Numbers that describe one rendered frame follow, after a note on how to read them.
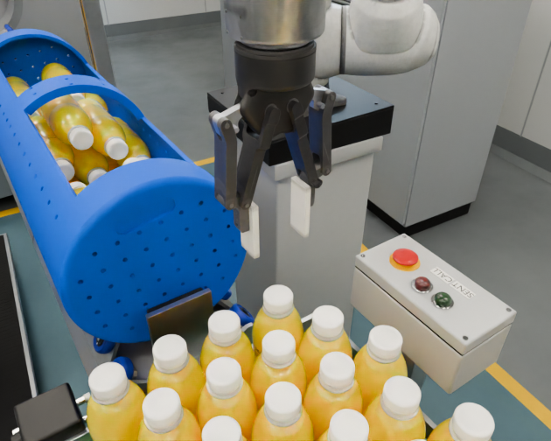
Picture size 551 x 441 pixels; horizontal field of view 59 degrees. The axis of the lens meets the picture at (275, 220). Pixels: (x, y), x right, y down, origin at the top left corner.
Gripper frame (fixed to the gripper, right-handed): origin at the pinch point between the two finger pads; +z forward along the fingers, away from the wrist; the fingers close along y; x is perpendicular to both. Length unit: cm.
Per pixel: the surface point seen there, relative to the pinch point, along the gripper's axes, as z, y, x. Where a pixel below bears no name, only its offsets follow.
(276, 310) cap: 13.2, 0.6, 1.1
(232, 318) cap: 12.4, 6.4, 0.0
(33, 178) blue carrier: 5.5, 20.3, -36.0
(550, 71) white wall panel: 64, -266, -110
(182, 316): 20.4, 8.9, -11.3
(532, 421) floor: 123, -103, 5
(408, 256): 12.1, -20.0, 3.7
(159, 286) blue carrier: 17.0, 10.2, -15.4
